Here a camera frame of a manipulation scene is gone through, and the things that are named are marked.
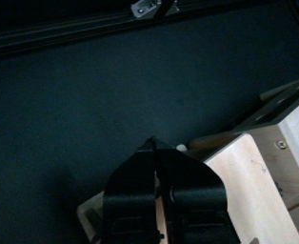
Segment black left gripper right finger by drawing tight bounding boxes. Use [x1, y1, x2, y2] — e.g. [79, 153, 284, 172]
[154, 146, 242, 244]

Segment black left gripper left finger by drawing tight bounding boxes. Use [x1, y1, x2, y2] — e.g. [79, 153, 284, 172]
[98, 136, 158, 244]

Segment wooden toy workbench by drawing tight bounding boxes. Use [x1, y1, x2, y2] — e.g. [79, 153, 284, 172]
[75, 75, 299, 244]

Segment black aluminium frame rail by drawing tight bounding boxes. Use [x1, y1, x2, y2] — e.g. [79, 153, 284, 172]
[0, 0, 299, 62]

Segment silver corner bracket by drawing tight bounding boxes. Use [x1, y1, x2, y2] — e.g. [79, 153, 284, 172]
[129, 0, 179, 21]

